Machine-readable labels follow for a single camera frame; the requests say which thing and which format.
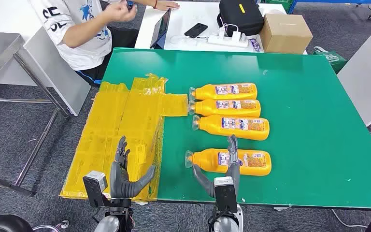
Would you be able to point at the yellow taped cardboard sheet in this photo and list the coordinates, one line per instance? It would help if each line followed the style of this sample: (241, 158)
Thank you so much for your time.
(108, 128)

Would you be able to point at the person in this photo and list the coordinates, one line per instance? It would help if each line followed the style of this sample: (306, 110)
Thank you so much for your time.
(83, 38)

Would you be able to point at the white power strip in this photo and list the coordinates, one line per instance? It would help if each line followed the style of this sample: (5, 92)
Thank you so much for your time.
(227, 41)

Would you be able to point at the white plug charger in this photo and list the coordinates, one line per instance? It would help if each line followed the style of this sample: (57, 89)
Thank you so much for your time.
(236, 36)
(221, 32)

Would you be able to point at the green shopping bag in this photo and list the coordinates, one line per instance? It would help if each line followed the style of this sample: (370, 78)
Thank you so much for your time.
(332, 60)

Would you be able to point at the person's right hand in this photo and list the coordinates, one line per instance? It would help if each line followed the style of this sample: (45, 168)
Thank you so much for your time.
(118, 12)

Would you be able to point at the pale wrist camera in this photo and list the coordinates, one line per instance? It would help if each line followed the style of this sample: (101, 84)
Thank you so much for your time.
(95, 185)
(225, 195)

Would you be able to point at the tablet with blue case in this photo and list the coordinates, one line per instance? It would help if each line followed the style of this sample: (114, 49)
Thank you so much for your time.
(160, 27)

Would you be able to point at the black carry bag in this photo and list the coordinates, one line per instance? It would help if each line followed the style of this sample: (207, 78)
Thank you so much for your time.
(240, 19)

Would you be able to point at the purple snack packet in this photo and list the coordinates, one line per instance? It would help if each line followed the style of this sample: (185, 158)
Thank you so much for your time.
(255, 44)

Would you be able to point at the person's left hand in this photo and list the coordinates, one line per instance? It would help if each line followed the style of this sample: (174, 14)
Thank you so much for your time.
(168, 5)

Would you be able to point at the person's left forearm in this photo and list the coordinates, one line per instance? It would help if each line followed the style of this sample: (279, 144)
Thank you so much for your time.
(144, 2)

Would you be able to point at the orange detergent bottle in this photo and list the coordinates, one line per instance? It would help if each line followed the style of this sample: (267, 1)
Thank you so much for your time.
(204, 92)
(211, 126)
(208, 108)
(204, 161)

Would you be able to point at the person's right forearm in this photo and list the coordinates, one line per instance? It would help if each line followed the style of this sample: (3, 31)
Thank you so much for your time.
(86, 30)

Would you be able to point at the black smartphone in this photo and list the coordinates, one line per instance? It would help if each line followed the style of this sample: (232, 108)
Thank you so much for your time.
(195, 30)

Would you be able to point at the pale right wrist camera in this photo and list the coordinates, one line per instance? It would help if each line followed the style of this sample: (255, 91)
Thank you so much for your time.
(225, 195)

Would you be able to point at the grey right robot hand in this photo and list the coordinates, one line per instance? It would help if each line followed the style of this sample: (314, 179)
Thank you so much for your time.
(233, 169)

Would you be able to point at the green plastic crate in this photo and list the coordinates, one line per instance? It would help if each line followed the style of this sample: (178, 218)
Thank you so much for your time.
(281, 3)

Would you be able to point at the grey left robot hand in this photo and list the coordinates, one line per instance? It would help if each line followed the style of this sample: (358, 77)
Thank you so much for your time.
(120, 182)

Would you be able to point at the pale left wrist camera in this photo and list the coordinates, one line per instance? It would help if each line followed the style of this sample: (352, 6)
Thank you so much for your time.
(95, 185)

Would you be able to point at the brown cardboard box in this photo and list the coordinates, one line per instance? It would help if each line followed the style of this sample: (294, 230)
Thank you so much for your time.
(284, 35)

